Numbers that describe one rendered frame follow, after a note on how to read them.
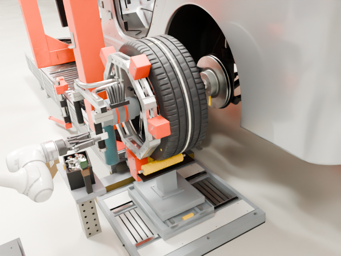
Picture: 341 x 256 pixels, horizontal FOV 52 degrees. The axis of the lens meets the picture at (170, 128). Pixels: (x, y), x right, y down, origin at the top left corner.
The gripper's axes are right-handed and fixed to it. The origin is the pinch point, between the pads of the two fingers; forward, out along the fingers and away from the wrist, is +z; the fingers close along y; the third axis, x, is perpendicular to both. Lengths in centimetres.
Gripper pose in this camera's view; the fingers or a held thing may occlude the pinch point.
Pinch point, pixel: (99, 135)
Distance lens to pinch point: 169.1
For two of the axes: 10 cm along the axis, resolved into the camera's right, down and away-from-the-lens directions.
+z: 8.6, -2.9, 4.1
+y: 5.0, 3.6, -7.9
